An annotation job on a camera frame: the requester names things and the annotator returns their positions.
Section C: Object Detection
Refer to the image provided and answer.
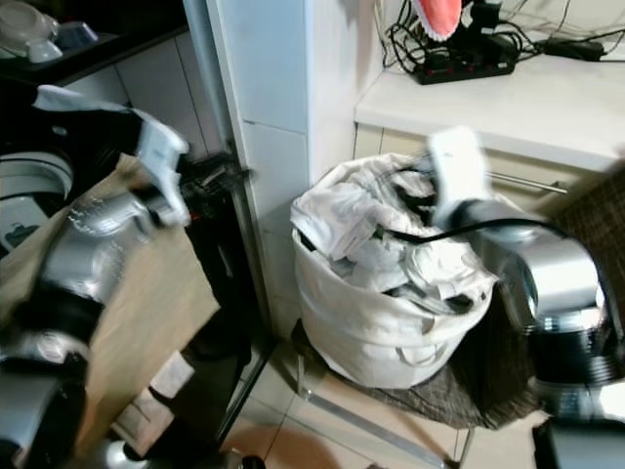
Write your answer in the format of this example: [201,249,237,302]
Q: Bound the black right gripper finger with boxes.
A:
[383,168,417,216]

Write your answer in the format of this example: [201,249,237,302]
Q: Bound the white crumpled clothes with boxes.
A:
[291,153,499,316]

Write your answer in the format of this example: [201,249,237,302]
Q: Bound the top loading washing machine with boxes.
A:
[0,98,64,257]

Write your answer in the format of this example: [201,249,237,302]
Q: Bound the white cabinet with counter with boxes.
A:
[352,51,625,211]

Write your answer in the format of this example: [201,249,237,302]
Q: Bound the beige cloth cover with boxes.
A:
[0,154,222,455]

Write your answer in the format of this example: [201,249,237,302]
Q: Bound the white fabric laundry basket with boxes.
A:
[291,186,501,393]

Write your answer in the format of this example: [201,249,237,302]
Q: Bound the black power strip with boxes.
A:
[410,35,521,87]

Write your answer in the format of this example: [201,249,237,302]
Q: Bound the white cloth piece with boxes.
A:
[33,84,159,130]

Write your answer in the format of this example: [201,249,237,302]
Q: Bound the red and white brush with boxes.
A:
[411,0,463,43]

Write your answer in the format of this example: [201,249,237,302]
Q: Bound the chair with dark cushion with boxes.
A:
[285,168,625,468]

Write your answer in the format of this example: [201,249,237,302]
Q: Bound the small beige box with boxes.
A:
[149,350,198,402]

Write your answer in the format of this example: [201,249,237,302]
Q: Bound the small blue grey container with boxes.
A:
[54,21,100,53]

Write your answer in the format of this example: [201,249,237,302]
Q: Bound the black power adapter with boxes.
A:
[541,36,607,64]

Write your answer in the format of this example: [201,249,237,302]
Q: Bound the white kitchen appliance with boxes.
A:
[0,0,62,62]

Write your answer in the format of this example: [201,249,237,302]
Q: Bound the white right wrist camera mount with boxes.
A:
[425,125,491,232]

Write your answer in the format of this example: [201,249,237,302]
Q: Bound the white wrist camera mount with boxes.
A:
[135,117,192,229]
[425,125,491,232]

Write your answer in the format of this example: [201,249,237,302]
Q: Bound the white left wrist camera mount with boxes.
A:
[135,117,192,229]

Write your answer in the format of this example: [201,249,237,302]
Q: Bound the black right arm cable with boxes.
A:
[381,218,569,247]

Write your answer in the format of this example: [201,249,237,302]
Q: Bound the metal drawer handle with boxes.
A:
[490,172,573,195]

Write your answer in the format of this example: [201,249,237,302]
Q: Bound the tangled black power cables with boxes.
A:
[385,0,625,74]

